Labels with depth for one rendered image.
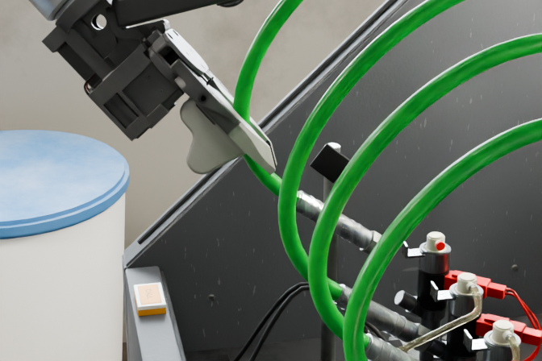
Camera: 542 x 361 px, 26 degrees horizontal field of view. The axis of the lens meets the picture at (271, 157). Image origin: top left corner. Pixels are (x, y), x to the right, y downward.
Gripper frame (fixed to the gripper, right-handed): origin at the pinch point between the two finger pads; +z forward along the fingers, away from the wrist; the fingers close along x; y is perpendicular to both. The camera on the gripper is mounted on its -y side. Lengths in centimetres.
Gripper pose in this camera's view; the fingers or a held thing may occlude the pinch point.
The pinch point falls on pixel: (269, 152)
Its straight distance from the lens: 99.1
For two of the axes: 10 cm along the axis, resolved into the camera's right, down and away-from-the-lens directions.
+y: -7.3, 6.7, 1.4
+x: -0.4, 1.7, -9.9
